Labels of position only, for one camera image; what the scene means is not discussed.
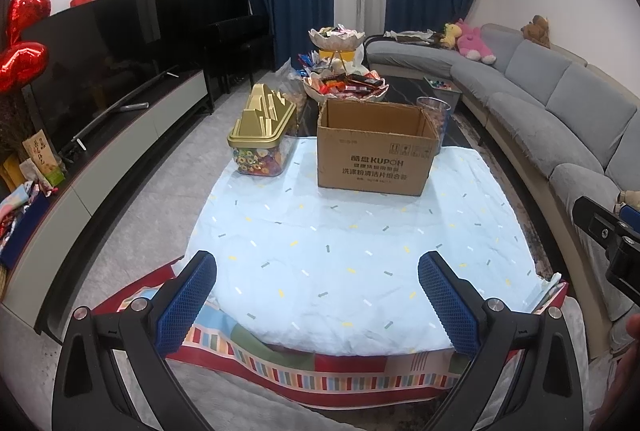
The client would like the grey television cabinet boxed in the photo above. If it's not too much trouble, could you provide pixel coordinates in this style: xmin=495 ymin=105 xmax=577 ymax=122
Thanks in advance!
xmin=0 ymin=68 xmax=211 ymax=337

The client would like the grey sofa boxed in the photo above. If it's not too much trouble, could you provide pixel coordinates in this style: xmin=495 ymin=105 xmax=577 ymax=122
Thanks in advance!
xmin=366 ymin=24 xmax=640 ymax=357

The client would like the yellow plush toy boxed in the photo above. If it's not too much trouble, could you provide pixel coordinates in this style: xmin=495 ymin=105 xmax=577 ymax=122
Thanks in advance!
xmin=440 ymin=22 xmax=463 ymax=49

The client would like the brown plush toy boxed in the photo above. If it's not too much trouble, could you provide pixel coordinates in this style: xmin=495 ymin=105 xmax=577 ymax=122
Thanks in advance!
xmin=521 ymin=15 xmax=551 ymax=49

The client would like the green yellow paper bag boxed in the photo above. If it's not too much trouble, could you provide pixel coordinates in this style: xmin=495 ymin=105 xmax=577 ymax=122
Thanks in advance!
xmin=20 ymin=131 xmax=66 ymax=187

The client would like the white two-tier snack stand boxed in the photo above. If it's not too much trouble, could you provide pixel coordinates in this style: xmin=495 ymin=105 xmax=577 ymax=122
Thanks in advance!
xmin=302 ymin=25 xmax=391 ymax=103

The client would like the clear jar of nuts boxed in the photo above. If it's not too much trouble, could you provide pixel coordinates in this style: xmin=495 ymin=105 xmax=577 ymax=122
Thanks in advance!
xmin=416 ymin=96 xmax=453 ymax=152

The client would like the grey storage bin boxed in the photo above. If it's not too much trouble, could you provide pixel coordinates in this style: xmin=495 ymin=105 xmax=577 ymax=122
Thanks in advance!
xmin=423 ymin=76 xmax=463 ymax=104

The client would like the black television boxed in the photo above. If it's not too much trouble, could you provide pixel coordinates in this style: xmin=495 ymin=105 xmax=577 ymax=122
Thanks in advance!
xmin=20 ymin=0 xmax=181 ymax=152

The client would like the grey fluffy rug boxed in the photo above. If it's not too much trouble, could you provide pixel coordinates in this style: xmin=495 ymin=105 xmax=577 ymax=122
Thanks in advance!
xmin=0 ymin=311 xmax=616 ymax=431

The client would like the heap of small wrapped sweets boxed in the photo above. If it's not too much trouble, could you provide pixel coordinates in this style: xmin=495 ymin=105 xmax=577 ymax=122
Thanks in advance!
xmin=312 ymin=25 xmax=363 ymax=37

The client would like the black piano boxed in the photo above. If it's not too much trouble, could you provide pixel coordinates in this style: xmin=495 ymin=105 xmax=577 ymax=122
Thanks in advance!
xmin=155 ymin=0 xmax=273 ymax=102

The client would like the light blue tablecloth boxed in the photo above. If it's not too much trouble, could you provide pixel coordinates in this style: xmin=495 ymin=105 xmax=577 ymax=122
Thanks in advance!
xmin=185 ymin=134 xmax=543 ymax=357

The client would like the blue storage box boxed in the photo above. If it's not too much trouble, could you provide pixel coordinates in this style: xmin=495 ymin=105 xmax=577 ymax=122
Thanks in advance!
xmin=0 ymin=191 xmax=51 ymax=269

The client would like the cardboard box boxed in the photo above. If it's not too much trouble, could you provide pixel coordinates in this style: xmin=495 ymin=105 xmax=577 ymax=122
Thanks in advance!
xmin=316 ymin=98 xmax=442 ymax=197

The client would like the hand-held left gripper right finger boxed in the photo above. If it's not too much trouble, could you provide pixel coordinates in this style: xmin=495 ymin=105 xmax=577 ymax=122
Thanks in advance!
xmin=417 ymin=251 xmax=586 ymax=431

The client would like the red heart balloon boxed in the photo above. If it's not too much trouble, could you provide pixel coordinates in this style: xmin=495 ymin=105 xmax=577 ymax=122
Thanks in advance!
xmin=7 ymin=0 xmax=53 ymax=47
xmin=0 ymin=42 xmax=51 ymax=94

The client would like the colourful striped blanket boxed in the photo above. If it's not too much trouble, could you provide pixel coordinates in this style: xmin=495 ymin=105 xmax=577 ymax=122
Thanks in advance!
xmin=92 ymin=256 xmax=571 ymax=412

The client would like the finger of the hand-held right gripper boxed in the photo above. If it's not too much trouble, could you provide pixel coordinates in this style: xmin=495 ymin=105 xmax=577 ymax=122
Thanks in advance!
xmin=619 ymin=202 xmax=640 ymax=234
xmin=572 ymin=195 xmax=640 ymax=294

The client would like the clothes heap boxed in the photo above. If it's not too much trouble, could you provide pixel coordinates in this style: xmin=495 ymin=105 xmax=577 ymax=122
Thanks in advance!
xmin=392 ymin=28 xmax=443 ymax=44

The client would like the bag of peanuts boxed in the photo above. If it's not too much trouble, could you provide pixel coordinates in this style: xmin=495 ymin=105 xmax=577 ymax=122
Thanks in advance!
xmin=285 ymin=84 xmax=310 ymax=122

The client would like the pink plush toy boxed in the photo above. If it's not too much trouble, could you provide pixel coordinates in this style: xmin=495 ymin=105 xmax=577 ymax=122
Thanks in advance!
xmin=456 ymin=18 xmax=497 ymax=64

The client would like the pile of assorted snack packets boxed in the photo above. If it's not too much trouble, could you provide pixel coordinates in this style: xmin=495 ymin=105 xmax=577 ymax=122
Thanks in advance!
xmin=307 ymin=70 xmax=388 ymax=97

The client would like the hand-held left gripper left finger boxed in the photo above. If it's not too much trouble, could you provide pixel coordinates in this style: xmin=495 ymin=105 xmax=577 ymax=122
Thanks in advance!
xmin=50 ymin=250 xmax=218 ymax=431

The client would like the gold lidded candy container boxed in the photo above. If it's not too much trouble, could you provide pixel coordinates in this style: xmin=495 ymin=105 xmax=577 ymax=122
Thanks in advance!
xmin=227 ymin=82 xmax=298 ymax=177

